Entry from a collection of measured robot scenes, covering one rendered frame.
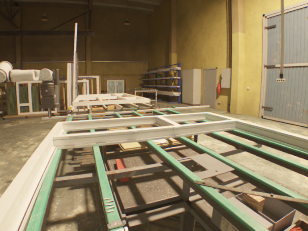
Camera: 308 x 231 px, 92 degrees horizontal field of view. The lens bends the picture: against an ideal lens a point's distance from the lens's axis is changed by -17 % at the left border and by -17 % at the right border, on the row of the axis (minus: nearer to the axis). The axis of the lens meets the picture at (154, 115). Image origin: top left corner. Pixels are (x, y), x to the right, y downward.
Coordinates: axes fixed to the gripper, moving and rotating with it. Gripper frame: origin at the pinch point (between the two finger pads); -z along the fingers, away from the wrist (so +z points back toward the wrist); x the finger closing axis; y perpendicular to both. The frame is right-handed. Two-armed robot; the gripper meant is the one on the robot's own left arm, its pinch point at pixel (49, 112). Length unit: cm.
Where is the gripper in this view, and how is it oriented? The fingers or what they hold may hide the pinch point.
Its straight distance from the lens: 119.5
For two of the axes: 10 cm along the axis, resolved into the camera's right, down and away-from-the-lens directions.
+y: -3.5, -1.6, 9.2
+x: 9.4, -0.6, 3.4
